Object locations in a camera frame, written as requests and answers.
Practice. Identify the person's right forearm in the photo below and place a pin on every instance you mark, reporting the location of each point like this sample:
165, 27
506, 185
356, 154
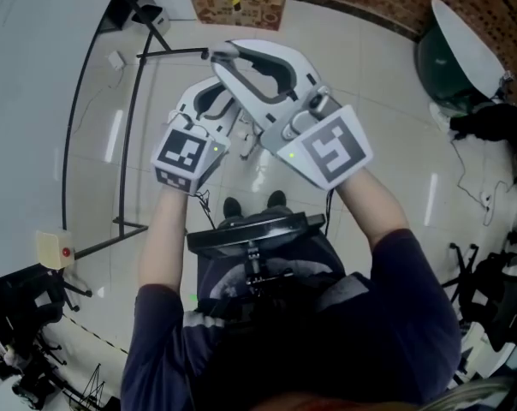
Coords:
370, 204

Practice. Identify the person's dark shirt torso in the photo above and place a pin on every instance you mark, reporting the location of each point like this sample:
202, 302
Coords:
348, 336

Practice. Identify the person's right black shoe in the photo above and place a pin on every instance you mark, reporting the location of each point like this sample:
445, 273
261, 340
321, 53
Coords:
276, 198

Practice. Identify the person's left forearm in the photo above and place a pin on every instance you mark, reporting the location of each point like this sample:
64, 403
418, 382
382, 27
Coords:
164, 238

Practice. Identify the white power adapter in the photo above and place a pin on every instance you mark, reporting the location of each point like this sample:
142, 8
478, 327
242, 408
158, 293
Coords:
116, 60

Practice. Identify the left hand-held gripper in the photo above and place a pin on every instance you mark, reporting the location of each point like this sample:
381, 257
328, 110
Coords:
181, 152

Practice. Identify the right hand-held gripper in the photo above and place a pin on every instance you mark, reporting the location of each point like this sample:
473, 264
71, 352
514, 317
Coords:
335, 148

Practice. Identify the person's black shoe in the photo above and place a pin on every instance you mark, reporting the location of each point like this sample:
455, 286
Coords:
233, 207
276, 198

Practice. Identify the dark green round bin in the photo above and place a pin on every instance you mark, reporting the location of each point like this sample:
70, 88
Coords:
442, 62

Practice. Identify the grey table with black frame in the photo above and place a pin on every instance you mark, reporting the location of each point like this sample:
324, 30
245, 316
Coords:
23, 101

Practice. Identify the person's left black shoe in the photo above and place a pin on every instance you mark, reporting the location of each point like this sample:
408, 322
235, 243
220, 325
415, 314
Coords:
233, 207

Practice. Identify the white round table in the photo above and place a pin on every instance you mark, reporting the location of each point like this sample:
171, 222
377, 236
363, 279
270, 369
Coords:
468, 41

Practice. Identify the black chest mount bracket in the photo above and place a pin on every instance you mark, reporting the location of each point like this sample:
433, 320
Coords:
258, 272

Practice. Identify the black chest-mounted device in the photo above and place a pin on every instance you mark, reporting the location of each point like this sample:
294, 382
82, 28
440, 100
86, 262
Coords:
250, 234

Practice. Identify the white floor plug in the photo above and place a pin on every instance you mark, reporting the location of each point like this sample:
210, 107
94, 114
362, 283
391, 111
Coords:
486, 198

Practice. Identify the white floor appliance dark opening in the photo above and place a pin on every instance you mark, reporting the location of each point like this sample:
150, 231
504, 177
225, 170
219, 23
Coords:
164, 24

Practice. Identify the black office chair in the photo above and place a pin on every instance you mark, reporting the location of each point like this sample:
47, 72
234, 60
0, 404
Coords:
498, 289
27, 315

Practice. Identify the beige box with red button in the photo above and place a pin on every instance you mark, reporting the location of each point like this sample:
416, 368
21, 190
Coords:
53, 248

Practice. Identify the white broom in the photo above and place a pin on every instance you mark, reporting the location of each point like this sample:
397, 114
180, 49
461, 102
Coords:
222, 51

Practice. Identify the striped floor tape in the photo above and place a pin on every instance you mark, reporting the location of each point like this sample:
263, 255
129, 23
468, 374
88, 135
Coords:
96, 334

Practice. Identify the brown printed cardboard box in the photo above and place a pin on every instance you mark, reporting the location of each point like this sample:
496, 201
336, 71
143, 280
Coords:
215, 13

